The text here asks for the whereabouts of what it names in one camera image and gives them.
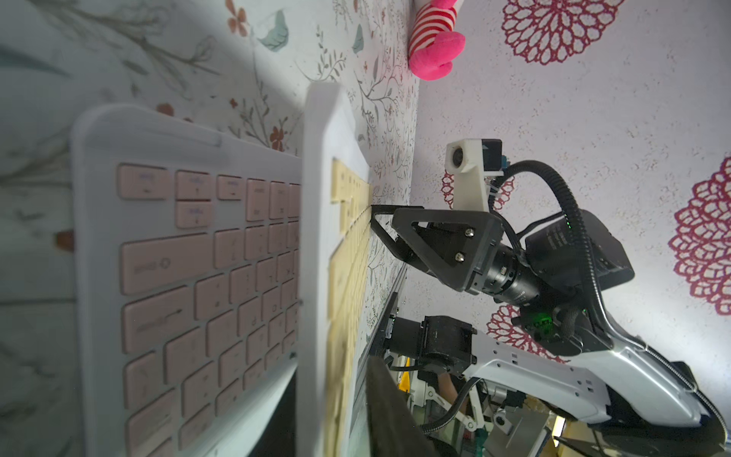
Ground white keyboard pink keys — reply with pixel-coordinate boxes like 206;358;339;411
70;104;302;456

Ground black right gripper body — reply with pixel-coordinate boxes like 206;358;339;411
393;208;634;303

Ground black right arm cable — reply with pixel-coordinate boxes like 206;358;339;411
490;159;731;435

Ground pink plush toy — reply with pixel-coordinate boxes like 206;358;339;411
407;0;466;81

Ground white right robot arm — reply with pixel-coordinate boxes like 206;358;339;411
371;204;728;456

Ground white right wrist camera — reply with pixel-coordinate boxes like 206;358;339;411
445;138;508;211

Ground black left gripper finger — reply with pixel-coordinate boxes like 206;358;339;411
365;356;438;457

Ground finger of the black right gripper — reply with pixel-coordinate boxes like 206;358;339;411
370;204;423;265

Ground white keyboard yellow keys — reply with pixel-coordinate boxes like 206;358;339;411
296;82;372;456

